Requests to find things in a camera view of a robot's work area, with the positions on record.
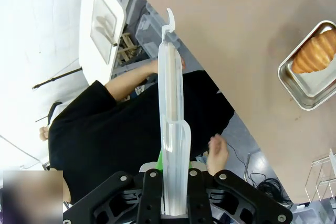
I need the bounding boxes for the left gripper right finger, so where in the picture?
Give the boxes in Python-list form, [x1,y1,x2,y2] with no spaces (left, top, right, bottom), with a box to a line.
[186,161,293,224]

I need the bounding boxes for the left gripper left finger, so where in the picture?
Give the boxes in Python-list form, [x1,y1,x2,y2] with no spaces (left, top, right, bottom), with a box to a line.
[62,150,165,224]

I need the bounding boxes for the steel rectangular container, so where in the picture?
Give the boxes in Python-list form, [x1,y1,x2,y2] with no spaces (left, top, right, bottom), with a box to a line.
[277,20,336,111]

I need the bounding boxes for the golden croissant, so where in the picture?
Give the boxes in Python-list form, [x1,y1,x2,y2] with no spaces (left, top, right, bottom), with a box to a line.
[291,29,336,74]

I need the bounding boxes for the person's left forearm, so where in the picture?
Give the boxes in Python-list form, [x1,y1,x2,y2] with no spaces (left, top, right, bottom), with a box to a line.
[104,61,149,101]

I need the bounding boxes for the person's right hand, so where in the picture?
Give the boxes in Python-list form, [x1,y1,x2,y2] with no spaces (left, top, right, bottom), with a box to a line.
[207,133,229,176]

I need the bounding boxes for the person's left hand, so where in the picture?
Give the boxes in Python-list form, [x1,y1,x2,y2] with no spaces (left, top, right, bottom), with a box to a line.
[146,57,186,76]

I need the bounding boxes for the person in black t-shirt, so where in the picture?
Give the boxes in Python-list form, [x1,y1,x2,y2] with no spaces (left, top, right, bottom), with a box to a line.
[48,70,235,205]

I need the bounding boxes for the clear plastic storage bin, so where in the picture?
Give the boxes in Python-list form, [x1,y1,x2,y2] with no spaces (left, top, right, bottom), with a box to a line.
[135,2,182,57]
[292,202,336,224]

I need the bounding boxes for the black tripod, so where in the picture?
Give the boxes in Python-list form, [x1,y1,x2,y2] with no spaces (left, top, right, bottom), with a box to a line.
[31,67,83,90]

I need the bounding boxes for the white side table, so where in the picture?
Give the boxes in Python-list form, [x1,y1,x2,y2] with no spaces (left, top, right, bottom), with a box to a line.
[78,0,127,83]

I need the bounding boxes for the black floor cables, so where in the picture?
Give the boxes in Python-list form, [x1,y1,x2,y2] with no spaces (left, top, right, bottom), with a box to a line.
[246,173,292,206]

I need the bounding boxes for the wire lid rack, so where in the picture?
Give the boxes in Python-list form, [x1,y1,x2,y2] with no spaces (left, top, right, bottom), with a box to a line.
[304,153,336,204]

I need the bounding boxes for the wooden slatted frame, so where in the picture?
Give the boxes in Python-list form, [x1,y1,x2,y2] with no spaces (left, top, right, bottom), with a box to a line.
[117,32,140,66]

